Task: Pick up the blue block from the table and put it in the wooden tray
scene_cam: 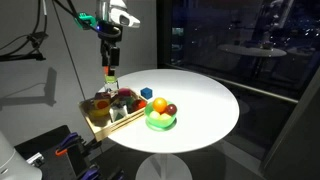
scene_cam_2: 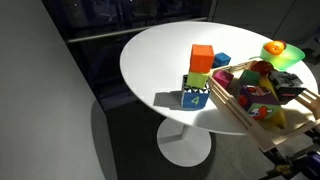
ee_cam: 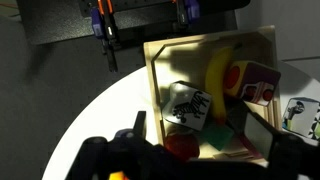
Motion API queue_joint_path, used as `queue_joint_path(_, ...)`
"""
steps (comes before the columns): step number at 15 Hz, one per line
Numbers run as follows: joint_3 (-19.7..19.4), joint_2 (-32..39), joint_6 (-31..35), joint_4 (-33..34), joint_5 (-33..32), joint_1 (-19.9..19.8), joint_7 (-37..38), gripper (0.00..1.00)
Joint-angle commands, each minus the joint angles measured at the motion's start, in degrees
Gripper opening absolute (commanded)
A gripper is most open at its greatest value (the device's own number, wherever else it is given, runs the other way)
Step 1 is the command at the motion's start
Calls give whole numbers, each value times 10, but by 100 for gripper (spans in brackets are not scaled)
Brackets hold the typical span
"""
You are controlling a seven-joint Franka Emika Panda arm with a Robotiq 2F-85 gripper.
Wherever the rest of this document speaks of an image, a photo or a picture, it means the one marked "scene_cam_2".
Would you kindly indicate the purple multicolour cube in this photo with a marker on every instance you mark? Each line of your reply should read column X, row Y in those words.
column 258, row 102

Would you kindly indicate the black white patterned cube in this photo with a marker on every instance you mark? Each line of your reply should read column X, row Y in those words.
column 287, row 86

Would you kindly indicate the purple handled clamp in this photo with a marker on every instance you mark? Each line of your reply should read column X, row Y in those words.
column 307, row 164

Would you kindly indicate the white table pedestal base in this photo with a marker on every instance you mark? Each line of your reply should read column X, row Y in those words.
column 183, row 145

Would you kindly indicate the dark red plum toy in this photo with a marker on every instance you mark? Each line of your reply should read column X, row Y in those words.
column 284, row 43

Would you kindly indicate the magenta block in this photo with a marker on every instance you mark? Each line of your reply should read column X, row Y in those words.
column 223, row 77

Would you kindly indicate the yellow banana toy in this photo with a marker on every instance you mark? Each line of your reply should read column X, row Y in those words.
column 278, row 119

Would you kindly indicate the green block in tray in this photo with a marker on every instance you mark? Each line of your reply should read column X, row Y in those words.
column 249, row 77

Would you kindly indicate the orange block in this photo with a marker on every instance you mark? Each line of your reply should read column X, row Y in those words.
column 202, row 58

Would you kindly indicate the lime green block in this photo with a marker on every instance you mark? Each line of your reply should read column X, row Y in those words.
column 197, row 80

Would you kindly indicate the wooden tray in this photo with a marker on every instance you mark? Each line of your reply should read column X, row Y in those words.
column 302, row 113

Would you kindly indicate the green plastic bowl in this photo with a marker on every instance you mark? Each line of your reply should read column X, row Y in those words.
column 289, row 57

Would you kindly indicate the orange fruit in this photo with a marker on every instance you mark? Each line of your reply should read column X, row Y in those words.
column 274, row 47

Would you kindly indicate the red tomato toy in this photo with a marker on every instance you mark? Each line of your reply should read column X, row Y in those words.
column 263, row 67

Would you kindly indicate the small blue block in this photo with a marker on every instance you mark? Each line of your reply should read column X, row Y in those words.
column 221, row 59

